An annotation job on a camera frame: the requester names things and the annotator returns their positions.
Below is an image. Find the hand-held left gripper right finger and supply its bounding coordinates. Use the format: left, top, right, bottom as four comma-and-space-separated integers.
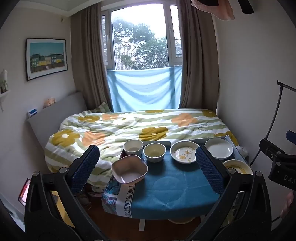
194, 146, 271, 241

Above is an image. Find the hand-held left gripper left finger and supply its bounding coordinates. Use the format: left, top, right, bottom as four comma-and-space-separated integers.
24, 145, 102, 241

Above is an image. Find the plain white plate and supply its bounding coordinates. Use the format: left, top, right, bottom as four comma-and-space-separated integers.
204, 138, 233, 160

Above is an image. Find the duck print plate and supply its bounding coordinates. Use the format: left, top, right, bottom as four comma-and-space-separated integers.
170, 141, 200, 164

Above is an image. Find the yellow rim plate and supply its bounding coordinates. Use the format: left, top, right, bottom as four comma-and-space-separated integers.
222, 159, 253, 175

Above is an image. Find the pink scalloped bowl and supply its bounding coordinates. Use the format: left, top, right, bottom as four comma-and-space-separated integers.
111, 156, 148, 184

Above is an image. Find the person's right hand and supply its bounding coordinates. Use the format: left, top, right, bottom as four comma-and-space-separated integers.
280, 191, 296, 218

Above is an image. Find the crumpled cloth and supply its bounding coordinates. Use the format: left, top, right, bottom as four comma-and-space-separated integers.
87, 183, 109, 197

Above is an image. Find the blue tablecloth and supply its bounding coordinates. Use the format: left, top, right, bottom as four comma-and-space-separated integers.
102, 139, 247, 218

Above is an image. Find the black stand rod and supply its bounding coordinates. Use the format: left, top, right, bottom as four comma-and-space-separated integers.
277, 80, 296, 92

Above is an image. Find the white round bowl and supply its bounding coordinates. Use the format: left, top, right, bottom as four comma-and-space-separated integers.
123, 139, 144, 157

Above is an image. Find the cream duck print bowl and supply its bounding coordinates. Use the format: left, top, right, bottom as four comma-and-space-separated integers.
143, 143, 166, 163

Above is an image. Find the grey headboard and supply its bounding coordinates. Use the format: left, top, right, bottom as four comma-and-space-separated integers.
27, 91, 88, 149

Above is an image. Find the green striped pillow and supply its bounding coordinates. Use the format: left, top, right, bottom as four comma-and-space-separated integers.
89, 102, 114, 113

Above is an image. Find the red screen device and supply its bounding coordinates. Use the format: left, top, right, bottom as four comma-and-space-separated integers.
18, 178, 31, 206

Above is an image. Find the floral striped duvet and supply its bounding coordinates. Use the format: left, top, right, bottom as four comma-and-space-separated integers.
45, 109, 238, 186

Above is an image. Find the small plush toy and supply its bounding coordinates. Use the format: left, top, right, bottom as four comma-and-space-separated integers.
43, 97, 57, 109

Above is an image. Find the light blue window cloth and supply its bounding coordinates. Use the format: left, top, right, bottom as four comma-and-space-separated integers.
106, 65, 183, 112

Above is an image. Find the framed picture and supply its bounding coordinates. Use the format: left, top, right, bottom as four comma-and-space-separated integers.
25, 38, 68, 81

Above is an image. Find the black flat bar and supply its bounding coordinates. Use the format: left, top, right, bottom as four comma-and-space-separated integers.
238, 0, 255, 14

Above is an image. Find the pink hanging garment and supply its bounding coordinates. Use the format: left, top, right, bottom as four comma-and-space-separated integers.
191, 0, 235, 21

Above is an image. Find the black cable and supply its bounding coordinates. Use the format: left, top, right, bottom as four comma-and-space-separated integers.
251, 85, 284, 165

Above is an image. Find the white frame window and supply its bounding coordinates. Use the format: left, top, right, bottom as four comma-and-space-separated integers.
101, 0, 183, 70

